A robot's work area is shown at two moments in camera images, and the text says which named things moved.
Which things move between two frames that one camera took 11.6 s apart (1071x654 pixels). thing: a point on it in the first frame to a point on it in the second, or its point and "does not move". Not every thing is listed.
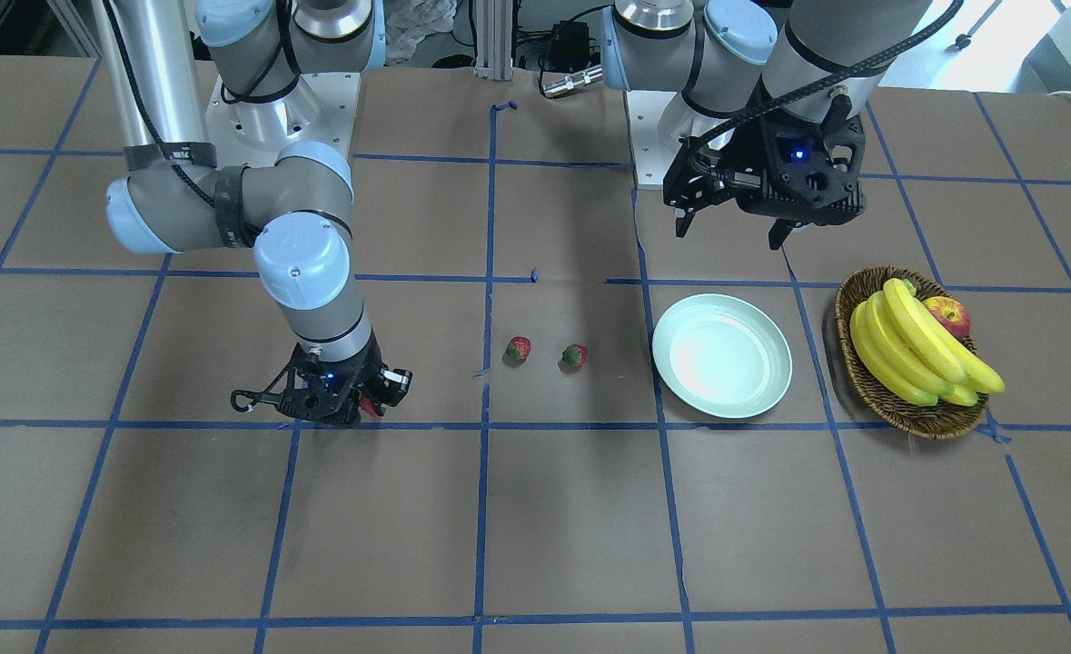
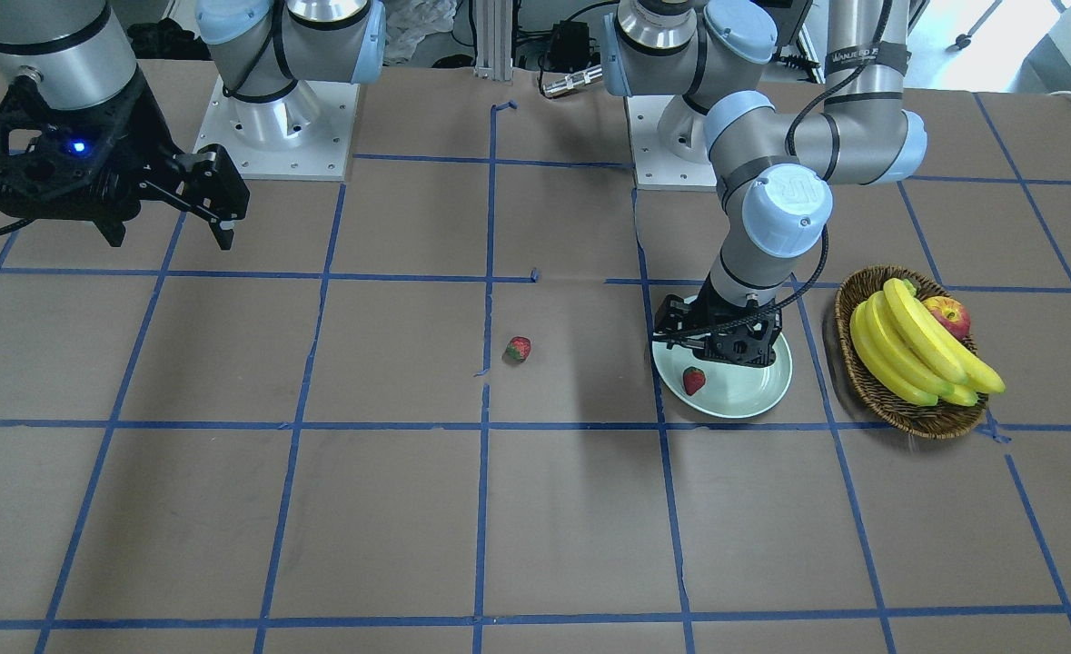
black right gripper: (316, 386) to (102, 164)
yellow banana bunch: (912, 354) does not move
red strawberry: (519, 348) does not move
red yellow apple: (951, 312) does not move
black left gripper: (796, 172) to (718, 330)
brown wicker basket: (938, 421) does not move
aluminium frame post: (493, 39) does not move
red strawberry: (573, 358) to (694, 380)
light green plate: (722, 355) does not move
